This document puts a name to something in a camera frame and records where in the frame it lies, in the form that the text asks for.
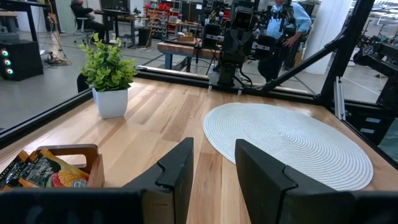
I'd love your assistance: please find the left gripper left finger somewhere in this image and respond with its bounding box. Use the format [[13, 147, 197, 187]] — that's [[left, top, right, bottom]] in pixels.
[[123, 137, 195, 224]]

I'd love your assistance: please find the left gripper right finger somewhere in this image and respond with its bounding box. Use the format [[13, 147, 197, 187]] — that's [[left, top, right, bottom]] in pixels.
[[234, 138, 355, 224]]

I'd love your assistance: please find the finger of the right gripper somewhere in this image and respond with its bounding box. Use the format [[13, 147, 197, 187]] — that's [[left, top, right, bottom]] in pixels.
[[253, 33, 277, 60], [201, 22, 224, 50]]

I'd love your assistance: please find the mango black tea packet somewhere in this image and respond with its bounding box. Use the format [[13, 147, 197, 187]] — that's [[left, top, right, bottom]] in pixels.
[[0, 149, 30, 191], [17, 147, 91, 189]]

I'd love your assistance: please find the wooden tea organizer box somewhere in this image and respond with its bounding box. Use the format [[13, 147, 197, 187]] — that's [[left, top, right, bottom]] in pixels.
[[34, 143, 106, 189]]

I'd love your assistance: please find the small cardboard box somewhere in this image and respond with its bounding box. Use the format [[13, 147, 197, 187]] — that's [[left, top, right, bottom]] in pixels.
[[176, 32, 196, 43]]

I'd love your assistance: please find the wooden workbench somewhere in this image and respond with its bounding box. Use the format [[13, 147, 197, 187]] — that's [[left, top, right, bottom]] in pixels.
[[156, 41, 225, 71]]

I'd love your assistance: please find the person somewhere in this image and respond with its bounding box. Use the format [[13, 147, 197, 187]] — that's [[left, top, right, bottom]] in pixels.
[[69, 0, 107, 41], [257, 0, 313, 83]]

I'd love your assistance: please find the white round woven placemat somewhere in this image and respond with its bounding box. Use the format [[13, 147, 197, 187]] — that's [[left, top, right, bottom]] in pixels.
[[202, 102, 374, 192]]

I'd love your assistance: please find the shelf with red bins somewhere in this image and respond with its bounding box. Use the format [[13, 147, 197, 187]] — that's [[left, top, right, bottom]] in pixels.
[[143, 1, 182, 39]]

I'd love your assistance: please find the white building column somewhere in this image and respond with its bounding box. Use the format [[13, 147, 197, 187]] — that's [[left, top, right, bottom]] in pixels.
[[303, 0, 354, 75]]

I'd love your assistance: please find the black floor bin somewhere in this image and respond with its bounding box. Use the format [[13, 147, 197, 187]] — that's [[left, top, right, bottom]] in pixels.
[[137, 26, 152, 47]]

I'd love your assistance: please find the black desk with monitors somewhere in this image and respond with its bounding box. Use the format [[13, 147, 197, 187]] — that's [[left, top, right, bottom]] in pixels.
[[93, 0, 150, 48]]

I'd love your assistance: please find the green plant in white pot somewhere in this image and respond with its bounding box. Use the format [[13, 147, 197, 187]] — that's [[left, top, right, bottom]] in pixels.
[[77, 32, 138, 119]]

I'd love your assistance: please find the black neighbouring robot rig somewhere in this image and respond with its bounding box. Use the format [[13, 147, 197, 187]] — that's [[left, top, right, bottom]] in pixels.
[[353, 40, 398, 113]]

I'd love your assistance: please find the white office chair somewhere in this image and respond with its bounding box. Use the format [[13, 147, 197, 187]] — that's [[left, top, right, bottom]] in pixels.
[[73, 17, 96, 45]]

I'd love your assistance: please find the black PC tower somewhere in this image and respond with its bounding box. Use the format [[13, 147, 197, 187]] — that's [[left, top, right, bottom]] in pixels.
[[0, 39, 45, 82]]

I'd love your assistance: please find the black office desk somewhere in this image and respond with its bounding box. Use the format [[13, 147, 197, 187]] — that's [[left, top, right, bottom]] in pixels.
[[0, 0, 48, 41]]

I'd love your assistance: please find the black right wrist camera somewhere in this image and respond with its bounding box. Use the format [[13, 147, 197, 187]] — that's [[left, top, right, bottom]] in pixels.
[[232, 5, 255, 30]]

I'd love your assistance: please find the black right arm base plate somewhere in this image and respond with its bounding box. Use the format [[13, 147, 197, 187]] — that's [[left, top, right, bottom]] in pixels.
[[207, 76, 261, 96]]

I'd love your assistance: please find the white metal bracket bar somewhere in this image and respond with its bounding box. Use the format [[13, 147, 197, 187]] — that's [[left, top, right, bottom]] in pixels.
[[333, 75, 346, 121]]

